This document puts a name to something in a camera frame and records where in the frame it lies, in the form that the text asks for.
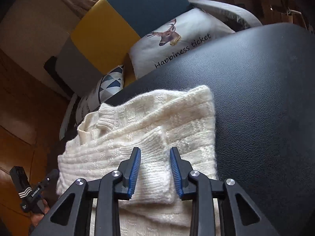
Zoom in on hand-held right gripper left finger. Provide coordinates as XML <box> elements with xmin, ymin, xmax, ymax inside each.
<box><xmin>30</xmin><ymin>147</ymin><xmax>142</xmax><ymax>236</ymax></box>

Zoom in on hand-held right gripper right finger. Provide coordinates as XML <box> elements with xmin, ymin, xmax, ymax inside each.
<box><xmin>169</xmin><ymin>147</ymin><xmax>281</xmax><ymax>236</ymax></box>

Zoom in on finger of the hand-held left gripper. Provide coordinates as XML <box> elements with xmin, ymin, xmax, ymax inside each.
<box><xmin>41</xmin><ymin>168</ymin><xmax>59</xmax><ymax>188</ymax></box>

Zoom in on cream knit sweater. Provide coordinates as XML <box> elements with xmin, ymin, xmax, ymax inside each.
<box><xmin>56</xmin><ymin>85</ymin><xmax>223</xmax><ymax>236</ymax></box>

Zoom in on person's left hand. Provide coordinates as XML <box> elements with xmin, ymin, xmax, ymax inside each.
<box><xmin>30</xmin><ymin>198</ymin><xmax>51</xmax><ymax>229</ymax></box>

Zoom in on triangle print pillow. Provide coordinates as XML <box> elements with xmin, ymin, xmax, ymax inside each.
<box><xmin>75</xmin><ymin>65</ymin><xmax>125</xmax><ymax>126</ymax></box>

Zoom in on grey yellow blue sofa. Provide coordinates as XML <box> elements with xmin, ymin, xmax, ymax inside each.
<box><xmin>55</xmin><ymin>0</ymin><xmax>262</xmax><ymax>140</ymax></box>

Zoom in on deer print pillow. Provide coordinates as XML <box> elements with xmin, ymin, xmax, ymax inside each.
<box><xmin>127</xmin><ymin>7</ymin><xmax>235</xmax><ymax>80</ymax></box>

